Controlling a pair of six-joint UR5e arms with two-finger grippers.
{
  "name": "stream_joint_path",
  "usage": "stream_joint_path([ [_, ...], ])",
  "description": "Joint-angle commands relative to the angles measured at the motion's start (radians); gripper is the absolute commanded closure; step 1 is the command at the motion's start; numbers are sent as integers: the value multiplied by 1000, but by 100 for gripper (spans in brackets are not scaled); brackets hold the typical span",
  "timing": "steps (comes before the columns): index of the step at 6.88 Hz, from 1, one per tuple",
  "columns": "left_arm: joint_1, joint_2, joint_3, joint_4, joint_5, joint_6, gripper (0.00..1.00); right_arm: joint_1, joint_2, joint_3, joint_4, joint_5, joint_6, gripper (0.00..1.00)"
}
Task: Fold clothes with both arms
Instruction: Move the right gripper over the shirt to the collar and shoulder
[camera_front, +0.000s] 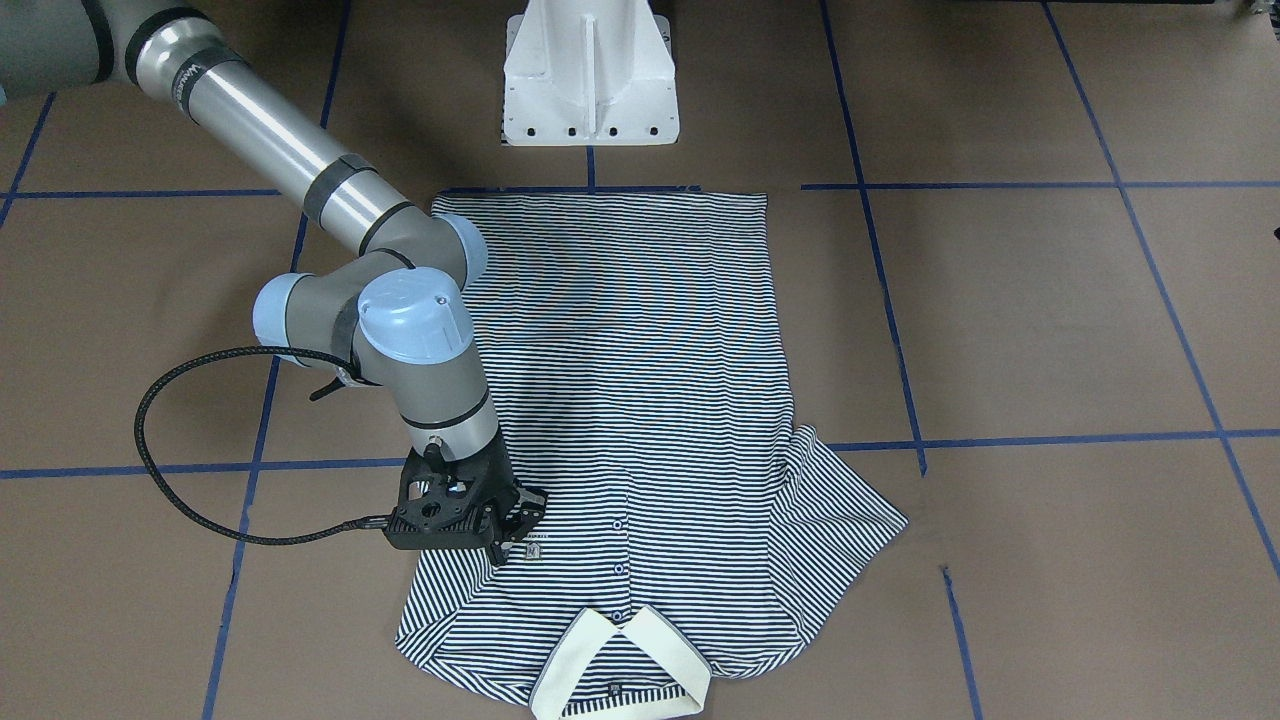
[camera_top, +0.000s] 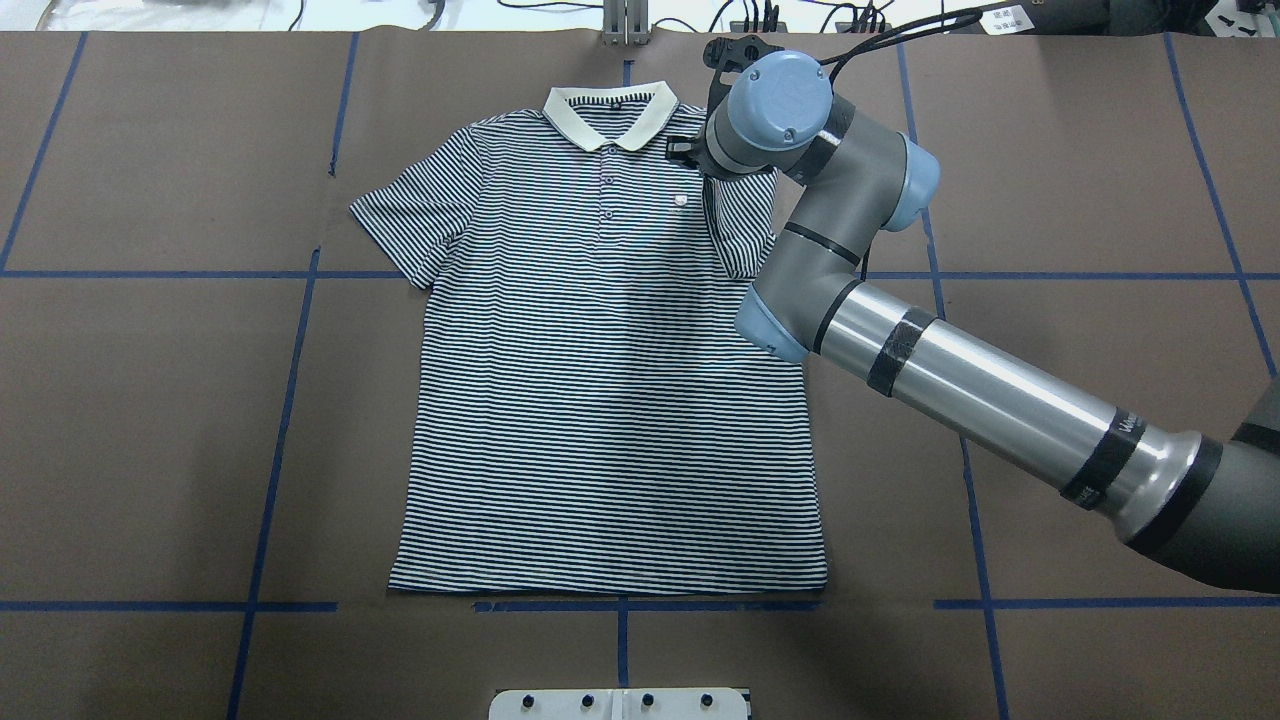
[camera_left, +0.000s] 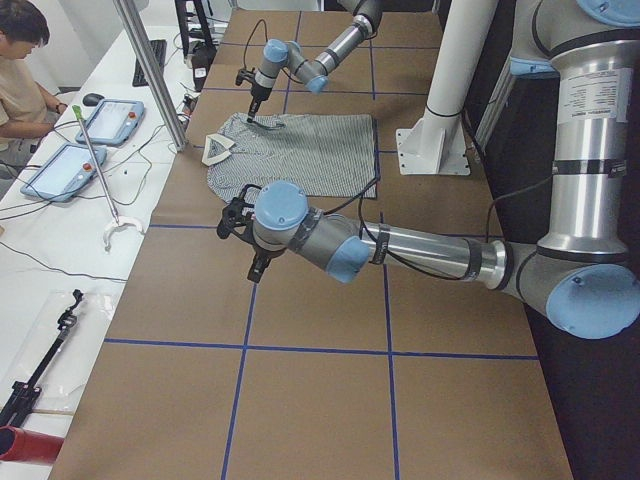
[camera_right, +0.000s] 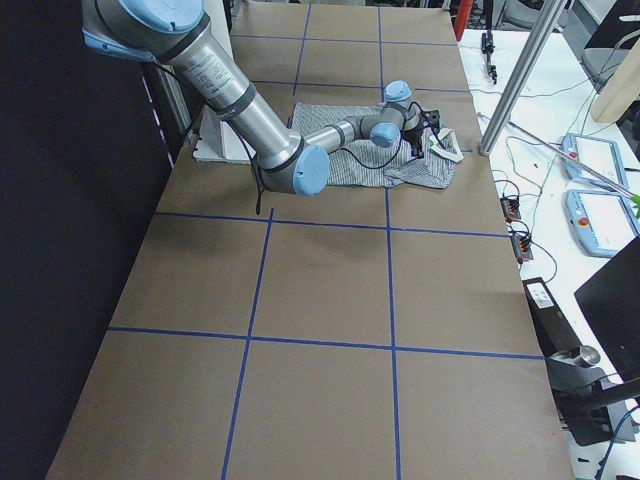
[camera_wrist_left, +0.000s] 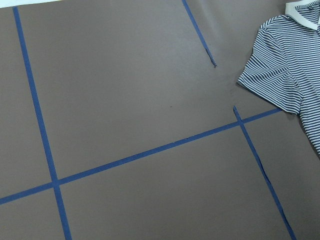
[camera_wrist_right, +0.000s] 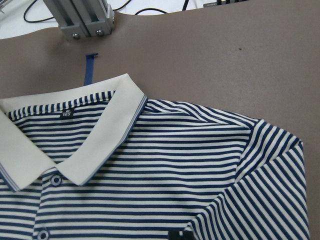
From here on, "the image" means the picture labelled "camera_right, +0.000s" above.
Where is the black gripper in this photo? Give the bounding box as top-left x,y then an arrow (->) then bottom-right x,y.
403,117 -> 428,150

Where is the navy white striped polo shirt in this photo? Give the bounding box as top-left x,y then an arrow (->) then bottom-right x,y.
292,103 -> 456,189

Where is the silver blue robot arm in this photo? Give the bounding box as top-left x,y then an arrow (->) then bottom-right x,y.
82,1 -> 428,196

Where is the black tripod stick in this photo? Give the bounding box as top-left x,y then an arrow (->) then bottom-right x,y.
481,0 -> 498,85

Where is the orange terminal block far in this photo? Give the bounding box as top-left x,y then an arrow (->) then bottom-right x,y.
500,196 -> 521,223

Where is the orange terminal block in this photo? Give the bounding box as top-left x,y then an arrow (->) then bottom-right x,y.
500,196 -> 521,223
510,231 -> 534,265

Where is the red cylinder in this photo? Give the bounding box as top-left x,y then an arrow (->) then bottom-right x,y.
454,0 -> 474,41

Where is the orange terminal block near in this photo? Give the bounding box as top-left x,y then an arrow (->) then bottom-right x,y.
510,231 -> 534,265

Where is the far blue teach pendant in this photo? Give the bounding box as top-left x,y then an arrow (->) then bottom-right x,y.
561,133 -> 629,191

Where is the blue teach pendant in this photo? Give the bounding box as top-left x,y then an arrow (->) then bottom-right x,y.
561,133 -> 629,191
564,189 -> 639,258

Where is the near blue teach pendant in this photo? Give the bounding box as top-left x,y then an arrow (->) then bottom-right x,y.
564,189 -> 639,258

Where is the metal reacher grabber tool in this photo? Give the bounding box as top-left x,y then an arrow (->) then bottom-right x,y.
477,113 -> 640,211

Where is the black power box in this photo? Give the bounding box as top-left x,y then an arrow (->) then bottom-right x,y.
522,277 -> 581,357

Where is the black monitor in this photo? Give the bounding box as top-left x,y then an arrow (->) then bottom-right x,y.
574,239 -> 640,380

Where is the metal cylinder cup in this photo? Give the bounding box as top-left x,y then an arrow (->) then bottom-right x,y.
572,345 -> 601,368

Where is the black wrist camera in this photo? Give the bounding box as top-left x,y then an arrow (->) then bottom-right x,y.
423,110 -> 441,136

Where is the aluminium frame post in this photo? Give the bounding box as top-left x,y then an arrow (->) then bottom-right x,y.
479,0 -> 565,156

